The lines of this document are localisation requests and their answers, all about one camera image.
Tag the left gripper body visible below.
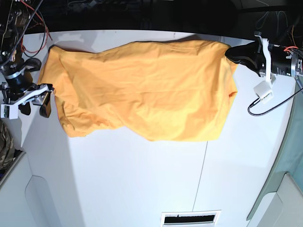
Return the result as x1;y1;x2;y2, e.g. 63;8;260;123
253;32;276;78

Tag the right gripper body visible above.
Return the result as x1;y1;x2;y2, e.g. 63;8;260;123
0;82;54;111

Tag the yellow orange t-shirt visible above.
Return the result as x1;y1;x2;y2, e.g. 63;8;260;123
39;40;237;142

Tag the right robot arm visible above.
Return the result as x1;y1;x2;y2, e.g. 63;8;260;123
0;0;54;120

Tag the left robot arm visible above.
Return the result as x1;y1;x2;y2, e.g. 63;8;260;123
225;32;303;99

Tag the camouflage cloth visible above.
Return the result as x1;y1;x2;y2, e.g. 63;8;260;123
0;121;15;170

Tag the white floor vent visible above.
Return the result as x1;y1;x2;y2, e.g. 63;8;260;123
160;210;221;227

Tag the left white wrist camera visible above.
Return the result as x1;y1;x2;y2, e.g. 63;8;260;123
254;32;276;104

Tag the camera braided cable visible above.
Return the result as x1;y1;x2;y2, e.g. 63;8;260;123
247;88;303;117

